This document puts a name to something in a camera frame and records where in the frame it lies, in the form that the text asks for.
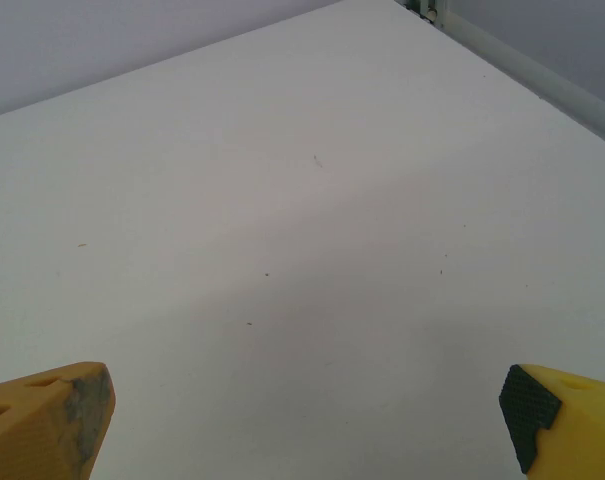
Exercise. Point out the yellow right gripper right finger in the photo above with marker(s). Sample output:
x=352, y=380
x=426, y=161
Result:
x=582, y=430

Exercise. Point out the aluminium frame post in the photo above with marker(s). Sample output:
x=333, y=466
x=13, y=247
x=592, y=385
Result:
x=431, y=11

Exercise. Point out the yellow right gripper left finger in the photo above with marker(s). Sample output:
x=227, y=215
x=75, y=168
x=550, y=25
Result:
x=27, y=430

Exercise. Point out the aluminium table side rail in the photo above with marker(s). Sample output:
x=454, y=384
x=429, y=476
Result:
x=557, y=95

